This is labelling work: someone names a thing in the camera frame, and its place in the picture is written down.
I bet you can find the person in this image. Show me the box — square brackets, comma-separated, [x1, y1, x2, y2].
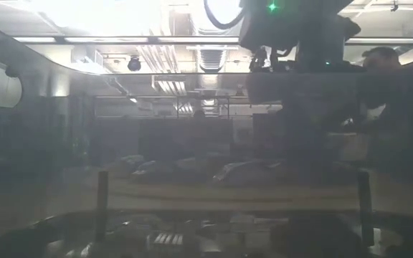
[356, 46, 413, 176]

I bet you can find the black ceiling fixture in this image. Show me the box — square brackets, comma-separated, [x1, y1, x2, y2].
[251, 46, 268, 71]

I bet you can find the ceiling air vent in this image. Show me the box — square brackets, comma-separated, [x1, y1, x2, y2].
[198, 49, 225, 72]

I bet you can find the clear plastic bin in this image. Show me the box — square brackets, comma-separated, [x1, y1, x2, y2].
[0, 16, 413, 258]

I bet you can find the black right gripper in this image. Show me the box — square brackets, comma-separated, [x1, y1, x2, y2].
[245, 70, 367, 173]

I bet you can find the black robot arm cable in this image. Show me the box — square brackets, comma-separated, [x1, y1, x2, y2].
[203, 0, 247, 30]

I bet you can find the black ceiling dome camera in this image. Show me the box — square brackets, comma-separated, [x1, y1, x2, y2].
[127, 55, 142, 72]

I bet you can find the blue granola bar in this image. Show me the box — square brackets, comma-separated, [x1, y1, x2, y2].
[130, 159, 175, 179]
[120, 154, 147, 173]

